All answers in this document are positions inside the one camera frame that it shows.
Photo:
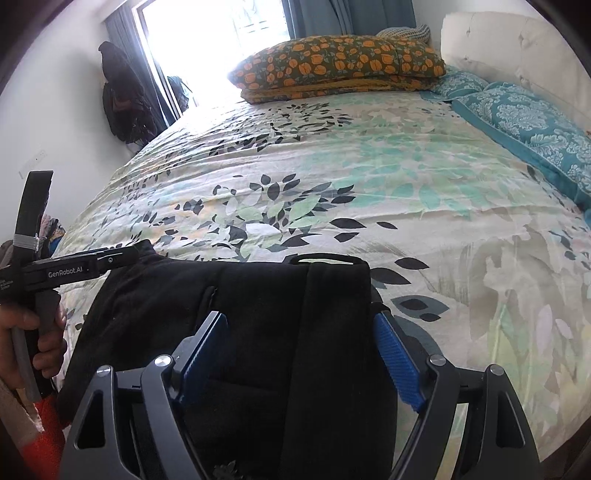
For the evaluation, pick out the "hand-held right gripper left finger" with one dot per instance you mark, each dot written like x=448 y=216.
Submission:
x=203 y=357

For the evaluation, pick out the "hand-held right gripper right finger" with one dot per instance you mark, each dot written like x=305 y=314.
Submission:
x=397 y=364

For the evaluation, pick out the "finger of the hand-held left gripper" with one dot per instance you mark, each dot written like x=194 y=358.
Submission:
x=117 y=258

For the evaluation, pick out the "black pants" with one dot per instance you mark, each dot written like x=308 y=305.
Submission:
x=268 y=332

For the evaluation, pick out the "person's left hand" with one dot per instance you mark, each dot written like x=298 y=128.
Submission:
x=51 y=350

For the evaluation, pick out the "colourful patterned cloth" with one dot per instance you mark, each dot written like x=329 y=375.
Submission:
x=51 y=233

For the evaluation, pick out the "orange cloth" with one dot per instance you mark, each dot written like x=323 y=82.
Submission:
x=48 y=429

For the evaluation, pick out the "dark hanging jacket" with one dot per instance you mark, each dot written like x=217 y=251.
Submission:
x=124 y=97

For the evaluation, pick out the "blue bag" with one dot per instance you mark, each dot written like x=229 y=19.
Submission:
x=179 y=92

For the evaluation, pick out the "bed with leaf print sheet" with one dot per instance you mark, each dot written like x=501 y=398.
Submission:
x=378 y=184

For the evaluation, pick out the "narrow blue curtain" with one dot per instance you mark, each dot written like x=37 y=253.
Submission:
x=134 y=60

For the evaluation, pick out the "glass balcony door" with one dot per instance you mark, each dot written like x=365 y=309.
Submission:
x=217 y=46

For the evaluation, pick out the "large teal damask pillow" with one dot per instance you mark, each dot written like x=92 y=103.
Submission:
x=531 y=124

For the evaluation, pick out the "small teal damask pillow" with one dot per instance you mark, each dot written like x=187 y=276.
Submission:
x=459 y=84

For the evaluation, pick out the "orange floral pillow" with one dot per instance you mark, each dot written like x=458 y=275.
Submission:
x=337 y=62

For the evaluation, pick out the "cream tufted headboard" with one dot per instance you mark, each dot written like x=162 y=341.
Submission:
x=503 y=50

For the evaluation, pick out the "grey striped cloth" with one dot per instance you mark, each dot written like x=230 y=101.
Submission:
x=406 y=31

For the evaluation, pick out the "wide blue curtain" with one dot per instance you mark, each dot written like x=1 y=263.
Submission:
x=351 y=16

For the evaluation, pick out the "white wall trunking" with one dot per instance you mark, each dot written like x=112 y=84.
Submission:
x=32 y=161

